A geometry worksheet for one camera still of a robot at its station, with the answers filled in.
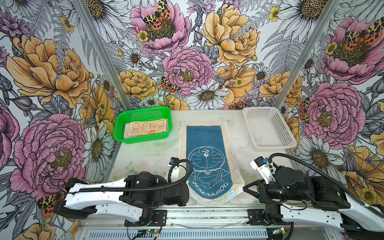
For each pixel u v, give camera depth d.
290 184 0.41
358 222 0.46
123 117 1.10
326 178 0.39
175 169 0.56
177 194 0.41
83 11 0.72
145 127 1.08
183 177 0.42
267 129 1.19
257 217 0.74
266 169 0.54
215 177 0.82
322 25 0.77
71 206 0.41
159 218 0.74
